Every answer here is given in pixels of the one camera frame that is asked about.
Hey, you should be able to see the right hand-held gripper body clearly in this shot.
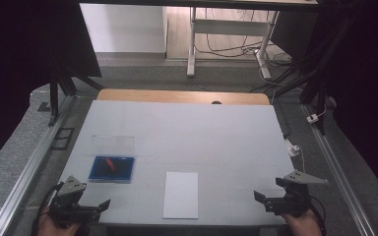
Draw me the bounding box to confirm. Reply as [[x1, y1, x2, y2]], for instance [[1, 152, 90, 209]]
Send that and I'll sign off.
[[264, 169, 329, 218]]

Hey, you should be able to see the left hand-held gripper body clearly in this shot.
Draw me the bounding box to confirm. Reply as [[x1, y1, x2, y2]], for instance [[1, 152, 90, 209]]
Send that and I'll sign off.
[[48, 175, 102, 227]]

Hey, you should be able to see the person's right hand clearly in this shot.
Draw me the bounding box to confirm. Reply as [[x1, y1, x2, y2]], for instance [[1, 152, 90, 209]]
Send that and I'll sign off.
[[280, 209, 323, 236]]

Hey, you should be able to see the person's left hand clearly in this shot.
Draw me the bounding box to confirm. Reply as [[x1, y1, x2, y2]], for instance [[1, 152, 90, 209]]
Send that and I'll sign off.
[[37, 209, 80, 236]]

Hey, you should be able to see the blue box with clear lid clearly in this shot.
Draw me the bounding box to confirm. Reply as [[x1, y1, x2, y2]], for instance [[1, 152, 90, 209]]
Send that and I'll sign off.
[[88, 135, 136, 184]]

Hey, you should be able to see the red marker pen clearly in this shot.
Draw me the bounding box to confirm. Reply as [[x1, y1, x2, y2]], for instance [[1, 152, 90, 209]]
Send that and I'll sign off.
[[103, 156, 117, 173]]

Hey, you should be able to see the white paper sheet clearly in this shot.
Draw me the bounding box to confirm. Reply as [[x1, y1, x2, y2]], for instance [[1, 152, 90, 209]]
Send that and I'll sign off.
[[162, 171, 200, 220]]

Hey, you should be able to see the black metal stand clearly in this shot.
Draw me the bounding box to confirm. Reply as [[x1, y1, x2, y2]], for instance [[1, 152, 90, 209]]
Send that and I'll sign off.
[[47, 70, 105, 128], [274, 0, 367, 136]]

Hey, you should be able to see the black curtain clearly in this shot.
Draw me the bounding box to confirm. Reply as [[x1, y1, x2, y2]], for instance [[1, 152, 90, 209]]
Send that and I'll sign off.
[[318, 0, 378, 206], [0, 0, 103, 175]]

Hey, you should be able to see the wooden table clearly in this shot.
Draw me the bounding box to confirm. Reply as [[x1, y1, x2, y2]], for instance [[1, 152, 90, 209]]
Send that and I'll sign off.
[[96, 88, 271, 106]]

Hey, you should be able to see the white cabinet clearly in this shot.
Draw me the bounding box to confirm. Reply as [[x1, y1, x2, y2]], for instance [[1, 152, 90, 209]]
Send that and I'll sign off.
[[79, 3, 168, 54]]

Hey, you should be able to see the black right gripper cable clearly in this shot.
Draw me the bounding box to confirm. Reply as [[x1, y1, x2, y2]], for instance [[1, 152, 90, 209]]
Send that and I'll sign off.
[[308, 195, 328, 236]]

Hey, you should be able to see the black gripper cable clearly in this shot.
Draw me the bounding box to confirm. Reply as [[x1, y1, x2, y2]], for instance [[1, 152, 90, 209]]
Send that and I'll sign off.
[[31, 182, 63, 236], [308, 195, 328, 236]]

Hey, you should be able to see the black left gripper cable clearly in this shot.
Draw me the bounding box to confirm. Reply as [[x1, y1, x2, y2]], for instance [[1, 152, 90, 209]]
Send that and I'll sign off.
[[31, 182, 63, 236]]

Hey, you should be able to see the white adapter with cable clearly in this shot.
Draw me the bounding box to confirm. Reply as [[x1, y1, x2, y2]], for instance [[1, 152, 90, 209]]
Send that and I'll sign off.
[[285, 139, 307, 174]]

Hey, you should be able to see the aluminium rail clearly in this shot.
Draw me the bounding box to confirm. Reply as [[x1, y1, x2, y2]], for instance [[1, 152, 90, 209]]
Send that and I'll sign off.
[[300, 103, 377, 236], [0, 94, 77, 236]]

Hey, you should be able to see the white plug with cable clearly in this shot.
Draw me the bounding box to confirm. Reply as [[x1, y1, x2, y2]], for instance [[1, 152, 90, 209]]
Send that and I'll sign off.
[[306, 106, 329, 125]]

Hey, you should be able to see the small black floor bracket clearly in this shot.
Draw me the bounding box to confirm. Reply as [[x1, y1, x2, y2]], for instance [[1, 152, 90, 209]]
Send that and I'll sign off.
[[36, 101, 52, 113]]

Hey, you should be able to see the black floor cable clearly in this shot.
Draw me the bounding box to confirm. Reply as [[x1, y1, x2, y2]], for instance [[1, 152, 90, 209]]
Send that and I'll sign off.
[[195, 8, 279, 59]]

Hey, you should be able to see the white metal desk frame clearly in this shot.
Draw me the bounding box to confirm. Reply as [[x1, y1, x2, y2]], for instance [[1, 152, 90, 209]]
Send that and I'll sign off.
[[186, 6, 281, 81]]

